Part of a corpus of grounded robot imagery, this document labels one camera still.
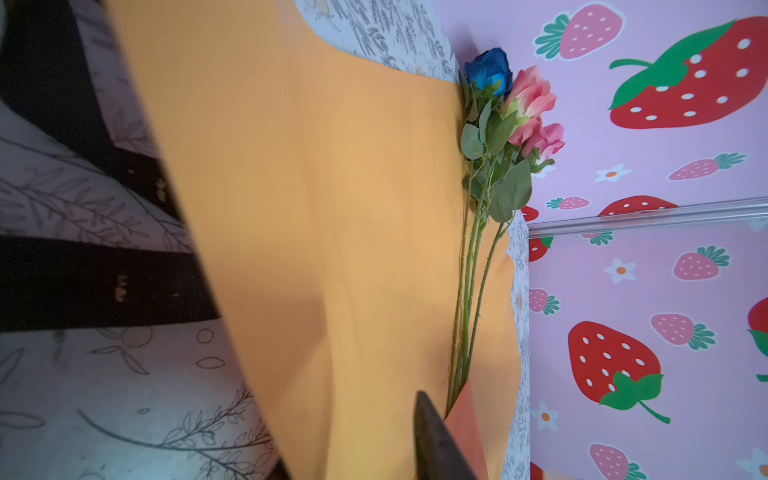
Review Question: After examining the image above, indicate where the pink fake rose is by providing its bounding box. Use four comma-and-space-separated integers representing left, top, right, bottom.
448, 67, 556, 404
451, 121, 565, 388

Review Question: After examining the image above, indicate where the orange wrapping paper sheet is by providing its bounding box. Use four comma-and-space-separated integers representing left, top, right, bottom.
104, 0, 523, 480

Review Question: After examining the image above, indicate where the black ribbon strap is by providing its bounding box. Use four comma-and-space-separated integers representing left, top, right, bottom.
0, 0, 220, 332

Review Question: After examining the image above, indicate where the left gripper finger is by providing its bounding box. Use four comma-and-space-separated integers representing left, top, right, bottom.
413, 391, 476, 480

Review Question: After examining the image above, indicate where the right corner aluminium post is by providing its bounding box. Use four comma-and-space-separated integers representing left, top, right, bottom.
528, 197, 767, 239

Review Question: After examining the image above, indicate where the blue fake rose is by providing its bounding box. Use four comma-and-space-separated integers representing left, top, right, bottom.
446, 47, 513, 412

